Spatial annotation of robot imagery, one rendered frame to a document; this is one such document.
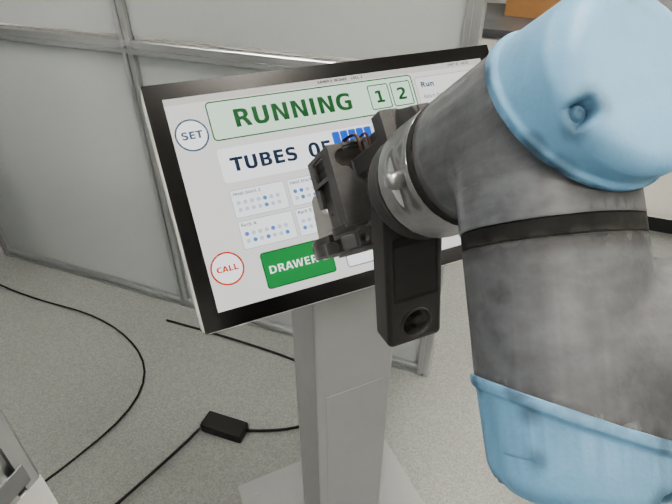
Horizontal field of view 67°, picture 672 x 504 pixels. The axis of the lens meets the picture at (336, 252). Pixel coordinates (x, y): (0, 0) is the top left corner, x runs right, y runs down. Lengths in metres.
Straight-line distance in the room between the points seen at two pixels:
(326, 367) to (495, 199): 0.74
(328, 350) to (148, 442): 0.99
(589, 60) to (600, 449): 0.13
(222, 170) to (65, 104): 1.43
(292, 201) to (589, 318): 0.50
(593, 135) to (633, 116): 0.02
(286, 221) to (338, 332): 0.29
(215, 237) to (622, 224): 0.50
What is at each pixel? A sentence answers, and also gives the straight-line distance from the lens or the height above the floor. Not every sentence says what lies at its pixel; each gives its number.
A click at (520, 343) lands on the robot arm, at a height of 1.25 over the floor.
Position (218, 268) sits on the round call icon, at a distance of 0.63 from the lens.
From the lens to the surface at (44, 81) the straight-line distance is 2.07.
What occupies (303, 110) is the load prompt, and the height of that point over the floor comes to 1.15.
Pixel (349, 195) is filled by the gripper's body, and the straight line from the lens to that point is 0.37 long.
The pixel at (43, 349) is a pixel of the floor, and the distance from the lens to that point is 2.21.
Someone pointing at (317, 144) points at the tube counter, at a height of 1.12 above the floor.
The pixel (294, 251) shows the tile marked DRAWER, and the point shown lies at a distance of 0.65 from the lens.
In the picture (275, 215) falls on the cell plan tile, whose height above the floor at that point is 1.05.
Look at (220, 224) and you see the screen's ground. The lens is 0.64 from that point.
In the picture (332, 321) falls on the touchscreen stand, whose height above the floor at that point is 0.81.
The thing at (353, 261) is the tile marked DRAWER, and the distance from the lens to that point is 0.67.
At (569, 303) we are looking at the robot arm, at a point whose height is 1.27.
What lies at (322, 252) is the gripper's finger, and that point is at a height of 1.15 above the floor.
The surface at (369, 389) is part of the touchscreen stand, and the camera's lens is 1.02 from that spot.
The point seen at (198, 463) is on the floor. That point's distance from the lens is 1.69.
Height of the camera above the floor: 1.39
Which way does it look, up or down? 35 degrees down
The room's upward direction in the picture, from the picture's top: straight up
